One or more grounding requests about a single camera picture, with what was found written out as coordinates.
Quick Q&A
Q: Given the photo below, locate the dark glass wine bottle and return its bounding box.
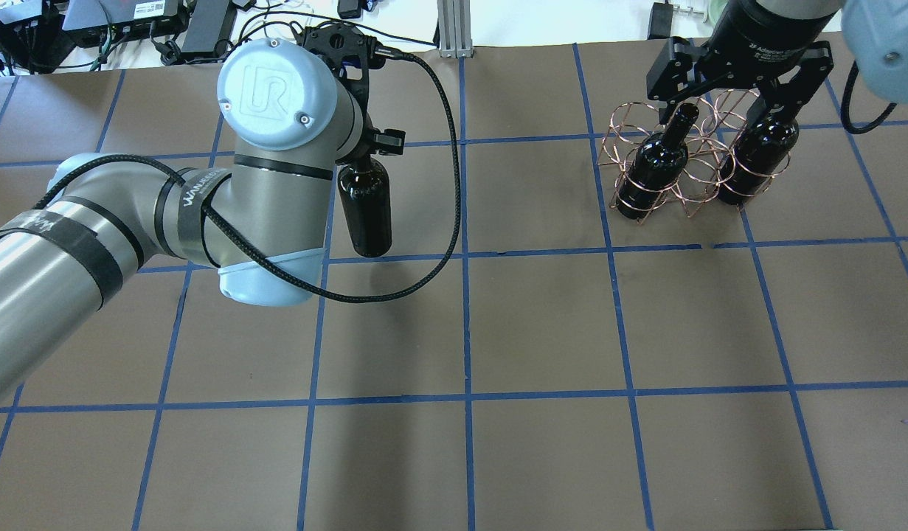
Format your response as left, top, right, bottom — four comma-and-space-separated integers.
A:
338, 156, 392, 257

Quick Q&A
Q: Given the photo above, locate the black braided left cable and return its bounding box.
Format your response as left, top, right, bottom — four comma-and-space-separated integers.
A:
30, 44, 463, 305

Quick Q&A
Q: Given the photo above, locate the black electronics box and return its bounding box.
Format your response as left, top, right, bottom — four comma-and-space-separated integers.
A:
62, 1, 190, 48

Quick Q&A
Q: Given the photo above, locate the copper wire wine basket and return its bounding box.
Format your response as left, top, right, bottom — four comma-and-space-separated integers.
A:
599, 88, 799, 224

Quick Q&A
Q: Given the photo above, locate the black power adapter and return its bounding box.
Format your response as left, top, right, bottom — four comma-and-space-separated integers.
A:
336, 0, 368, 20

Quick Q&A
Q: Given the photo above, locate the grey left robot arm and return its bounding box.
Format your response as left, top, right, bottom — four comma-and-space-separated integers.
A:
0, 23, 463, 406

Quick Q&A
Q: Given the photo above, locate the aluminium frame post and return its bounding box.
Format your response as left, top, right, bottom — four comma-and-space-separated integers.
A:
437, 1, 475, 58

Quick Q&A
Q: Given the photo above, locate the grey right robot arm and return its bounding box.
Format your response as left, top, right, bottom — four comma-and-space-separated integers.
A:
646, 1, 908, 123

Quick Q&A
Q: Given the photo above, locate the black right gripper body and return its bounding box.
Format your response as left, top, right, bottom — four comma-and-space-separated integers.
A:
664, 0, 834, 83

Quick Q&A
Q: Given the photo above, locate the black braided right cable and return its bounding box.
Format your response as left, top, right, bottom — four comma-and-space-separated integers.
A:
839, 59, 897, 135

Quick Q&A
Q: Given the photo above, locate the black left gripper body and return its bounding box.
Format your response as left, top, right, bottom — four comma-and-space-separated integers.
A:
291, 23, 404, 164

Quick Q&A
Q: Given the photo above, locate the dark wine bottle in basket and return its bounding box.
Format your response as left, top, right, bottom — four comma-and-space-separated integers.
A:
614, 103, 699, 221

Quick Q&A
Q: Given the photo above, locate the black braided cable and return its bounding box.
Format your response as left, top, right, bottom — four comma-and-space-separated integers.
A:
839, 59, 897, 135
30, 44, 463, 305

